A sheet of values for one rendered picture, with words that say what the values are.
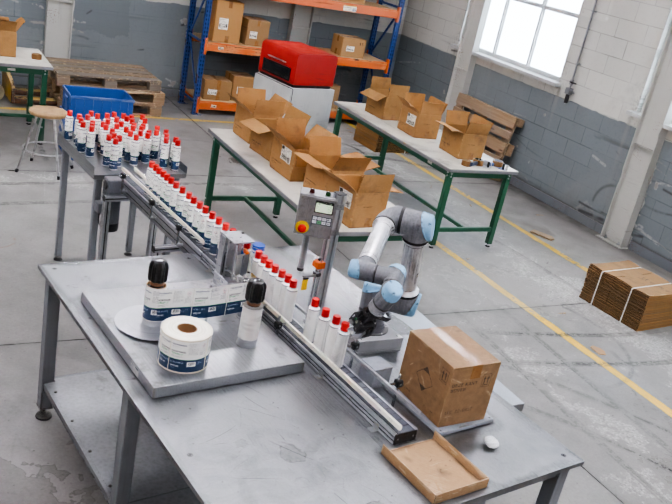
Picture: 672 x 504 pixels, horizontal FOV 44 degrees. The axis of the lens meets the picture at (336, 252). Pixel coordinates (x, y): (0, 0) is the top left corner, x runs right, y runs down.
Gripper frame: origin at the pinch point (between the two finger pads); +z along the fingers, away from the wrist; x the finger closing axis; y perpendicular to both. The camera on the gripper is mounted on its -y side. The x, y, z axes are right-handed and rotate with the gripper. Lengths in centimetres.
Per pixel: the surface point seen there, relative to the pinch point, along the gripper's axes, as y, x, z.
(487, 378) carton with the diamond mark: -36, 35, -19
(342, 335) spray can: 2.2, -3.6, 5.4
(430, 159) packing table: -305, -254, 177
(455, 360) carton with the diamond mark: -22.1, 27.0, -22.2
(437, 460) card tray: -6, 58, -7
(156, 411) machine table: 80, 8, 24
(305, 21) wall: -438, -671, 364
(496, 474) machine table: -23, 71, -14
